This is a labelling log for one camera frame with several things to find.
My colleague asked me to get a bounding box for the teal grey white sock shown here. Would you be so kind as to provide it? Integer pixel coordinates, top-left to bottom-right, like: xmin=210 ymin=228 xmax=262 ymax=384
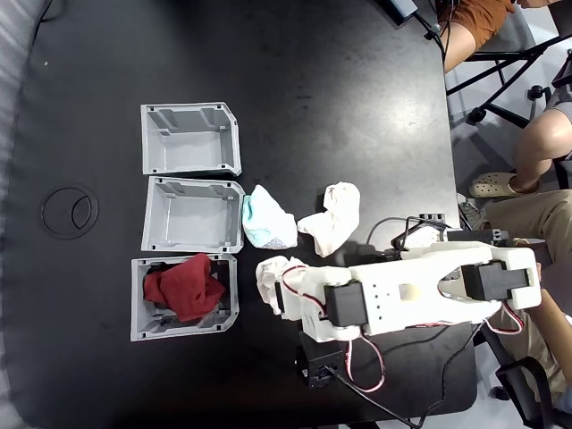
xmin=242 ymin=183 xmax=299 ymax=249

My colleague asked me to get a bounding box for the maroon sock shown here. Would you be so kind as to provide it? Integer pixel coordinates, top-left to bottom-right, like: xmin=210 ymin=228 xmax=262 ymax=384
xmin=142 ymin=253 xmax=226 ymax=323

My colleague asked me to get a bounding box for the grey plastic storage bin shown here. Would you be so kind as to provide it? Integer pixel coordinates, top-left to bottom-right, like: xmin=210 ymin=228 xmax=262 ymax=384
xmin=130 ymin=253 xmax=240 ymax=342
xmin=140 ymin=101 xmax=243 ymax=176
xmin=140 ymin=175 xmax=246 ymax=253

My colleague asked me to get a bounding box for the patterned grey green shoe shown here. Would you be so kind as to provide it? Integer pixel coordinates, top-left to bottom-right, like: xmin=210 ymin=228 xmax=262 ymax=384
xmin=458 ymin=200 xmax=488 ymax=231

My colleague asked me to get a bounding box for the beige perforated clog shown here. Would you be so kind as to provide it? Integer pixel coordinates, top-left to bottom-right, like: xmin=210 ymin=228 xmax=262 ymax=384
xmin=467 ymin=172 xmax=544 ymax=199

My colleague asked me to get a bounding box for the round black table grommet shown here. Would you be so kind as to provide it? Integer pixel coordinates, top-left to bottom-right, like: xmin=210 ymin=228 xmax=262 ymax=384
xmin=42 ymin=186 xmax=100 ymax=241

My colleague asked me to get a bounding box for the person's leg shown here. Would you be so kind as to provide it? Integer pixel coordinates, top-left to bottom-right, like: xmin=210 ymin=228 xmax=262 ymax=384
xmin=511 ymin=88 xmax=572 ymax=194
xmin=440 ymin=0 xmax=517 ymax=75
xmin=484 ymin=189 xmax=572 ymax=269

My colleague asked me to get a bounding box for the black camera cable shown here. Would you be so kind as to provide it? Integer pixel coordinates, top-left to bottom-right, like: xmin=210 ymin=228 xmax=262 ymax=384
xmin=324 ymin=324 xmax=482 ymax=429

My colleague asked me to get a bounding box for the red white servo cable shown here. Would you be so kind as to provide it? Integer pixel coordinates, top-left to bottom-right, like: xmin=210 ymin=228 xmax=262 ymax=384
xmin=346 ymin=332 xmax=388 ymax=394

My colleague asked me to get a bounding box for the black base mount block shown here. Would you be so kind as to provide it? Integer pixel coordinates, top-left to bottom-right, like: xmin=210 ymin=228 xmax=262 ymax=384
xmin=446 ymin=227 xmax=510 ymax=246

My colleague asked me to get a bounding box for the black adapter cable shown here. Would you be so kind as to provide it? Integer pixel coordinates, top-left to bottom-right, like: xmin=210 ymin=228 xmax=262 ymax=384
xmin=413 ymin=11 xmax=450 ymax=62

